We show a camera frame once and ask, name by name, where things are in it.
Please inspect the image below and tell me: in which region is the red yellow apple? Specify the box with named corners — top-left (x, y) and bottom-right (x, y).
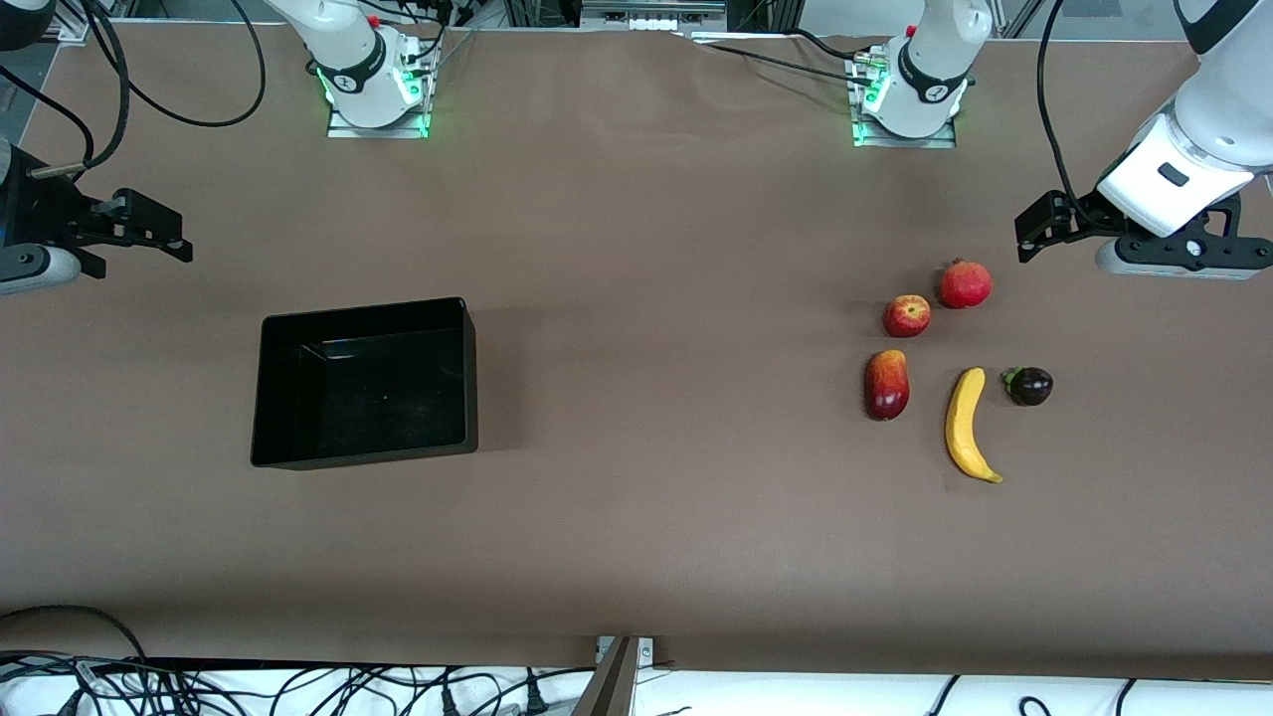
top-left (883, 294), bottom-right (933, 339)

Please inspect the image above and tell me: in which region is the black plastic box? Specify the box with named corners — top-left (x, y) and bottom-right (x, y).
top-left (250, 296), bottom-right (479, 470)

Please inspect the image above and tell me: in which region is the yellow banana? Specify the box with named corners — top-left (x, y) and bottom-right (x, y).
top-left (945, 367), bottom-right (1003, 485)

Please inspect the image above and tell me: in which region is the red pomegranate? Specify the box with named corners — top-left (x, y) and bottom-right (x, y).
top-left (940, 259), bottom-right (994, 310)

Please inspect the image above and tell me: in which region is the dark purple eggplant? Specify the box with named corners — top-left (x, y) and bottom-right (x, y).
top-left (1001, 366), bottom-right (1054, 408)

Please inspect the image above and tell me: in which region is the red yellow mango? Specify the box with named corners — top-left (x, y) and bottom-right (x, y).
top-left (863, 348), bottom-right (911, 422)

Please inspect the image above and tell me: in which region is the grey metal crossbar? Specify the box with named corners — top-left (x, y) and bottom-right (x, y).
top-left (582, 0), bottom-right (727, 31)

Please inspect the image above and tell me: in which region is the brown table cover sheet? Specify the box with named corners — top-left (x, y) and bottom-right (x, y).
top-left (0, 22), bottom-right (1273, 669)

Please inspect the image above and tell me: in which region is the black cable with silver plug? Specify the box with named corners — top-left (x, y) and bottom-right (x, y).
top-left (28, 0), bottom-right (130, 180)

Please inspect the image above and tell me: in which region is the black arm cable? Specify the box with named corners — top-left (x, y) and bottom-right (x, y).
top-left (99, 0), bottom-right (268, 128)
top-left (0, 66), bottom-right (95, 160)
top-left (1036, 0), bottom-right (1105, 230)

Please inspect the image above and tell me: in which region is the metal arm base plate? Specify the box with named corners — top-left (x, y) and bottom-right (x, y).
top-left (326, 60), bottom-right (433, 140)
top-left (850, 50), bottom-right (958, 150)

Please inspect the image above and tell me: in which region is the black looped cable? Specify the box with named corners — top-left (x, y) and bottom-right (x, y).
top-left (0, 605), bottom-right (150, 665)

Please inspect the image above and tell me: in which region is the grey camera pole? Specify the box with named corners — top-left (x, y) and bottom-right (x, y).
top-left (572, 636), bottom-right (639, 716)

